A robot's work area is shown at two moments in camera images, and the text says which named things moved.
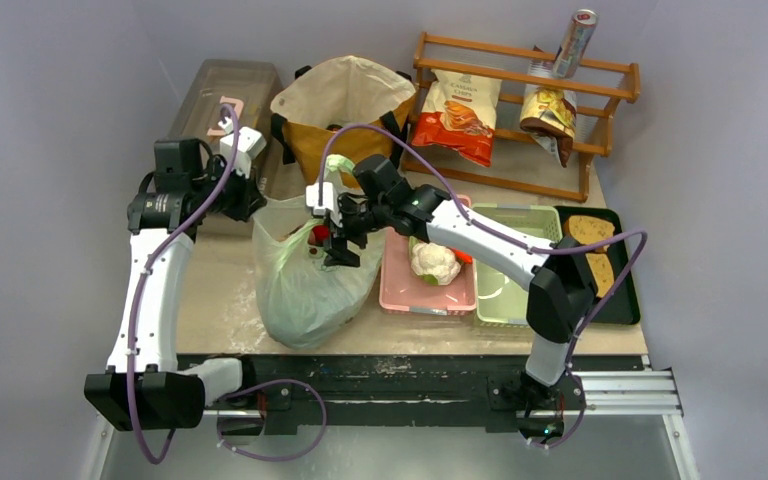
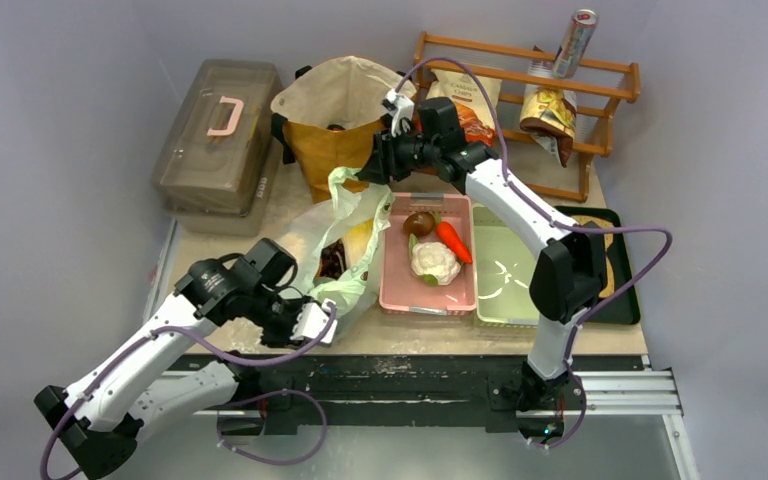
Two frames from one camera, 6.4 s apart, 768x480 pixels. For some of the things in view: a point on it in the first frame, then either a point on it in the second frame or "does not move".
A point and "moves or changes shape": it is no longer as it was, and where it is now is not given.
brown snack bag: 549,115 does not move
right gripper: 342,234 to 383,159
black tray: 624,309 does not move
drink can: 573,44 does not move
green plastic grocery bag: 305,301 moves or changes shape
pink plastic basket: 401,288 does not move
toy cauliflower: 433,263 does not move
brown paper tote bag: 342,107 does not move
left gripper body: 233,199 to 277,319
